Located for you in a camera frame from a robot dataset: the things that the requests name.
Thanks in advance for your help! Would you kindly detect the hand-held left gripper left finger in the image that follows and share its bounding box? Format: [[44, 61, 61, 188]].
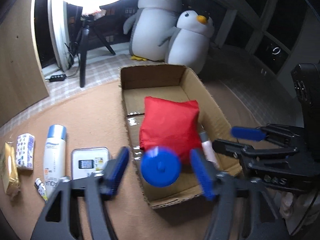
[[30, 146, 130, 240]]

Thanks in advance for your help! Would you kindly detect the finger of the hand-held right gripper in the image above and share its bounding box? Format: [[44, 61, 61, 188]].
[[212, 138, 299, 159], [230, 124, 304, 147]]

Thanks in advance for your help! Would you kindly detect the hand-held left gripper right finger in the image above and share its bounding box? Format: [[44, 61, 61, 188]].
[[189, 148, 287, 240]]

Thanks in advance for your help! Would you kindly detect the clear plastic case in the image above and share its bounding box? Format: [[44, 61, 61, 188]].
[[71, 147, 112, 180]]

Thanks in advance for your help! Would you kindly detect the white bottle with blue cap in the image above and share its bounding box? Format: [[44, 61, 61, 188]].
[[43, 124, 67, 198]]

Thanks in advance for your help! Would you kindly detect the cardboard box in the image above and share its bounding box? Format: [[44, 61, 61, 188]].
[[118, 64, 243, 209]]

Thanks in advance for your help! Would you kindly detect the small white tube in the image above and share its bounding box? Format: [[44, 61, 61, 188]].
[[34, 178, 48, 202]]

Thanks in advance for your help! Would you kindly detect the blue printed tissue pack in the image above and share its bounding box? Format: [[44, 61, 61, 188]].
[[15, 132, 35, 171]]

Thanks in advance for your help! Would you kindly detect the yellow snack packet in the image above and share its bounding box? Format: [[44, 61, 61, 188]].
[[1, 142, 21, 200]]

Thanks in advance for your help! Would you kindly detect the white tube with grey cap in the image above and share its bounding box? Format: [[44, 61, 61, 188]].
[[199, 130, 220, 170]]

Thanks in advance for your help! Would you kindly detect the red fabric pouch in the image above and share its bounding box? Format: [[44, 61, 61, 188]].
[[138, 96, 203, 165]]

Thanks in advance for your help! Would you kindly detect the small penguin plush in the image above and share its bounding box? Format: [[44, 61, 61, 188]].
[[159, 10, 215, 74]]

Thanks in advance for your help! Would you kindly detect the checkered mat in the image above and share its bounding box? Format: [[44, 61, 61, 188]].
[[0, 41, 190, 140]]

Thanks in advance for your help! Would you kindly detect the large penguin plush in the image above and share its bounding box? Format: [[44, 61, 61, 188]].
[[123, 0, 183, 62]]

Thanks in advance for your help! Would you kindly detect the wooden board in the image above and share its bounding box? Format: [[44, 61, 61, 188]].
[[0, 0, 50, 128]]

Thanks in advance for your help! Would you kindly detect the grey window frame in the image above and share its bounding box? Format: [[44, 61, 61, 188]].
[[212, 0, 320, 75]]

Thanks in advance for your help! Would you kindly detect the black cable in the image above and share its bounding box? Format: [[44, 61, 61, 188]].
[[64, 41, 78, 78]]

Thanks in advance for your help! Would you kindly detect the white window frame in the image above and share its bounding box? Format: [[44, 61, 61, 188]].
[[31, 0, 75, 73]]

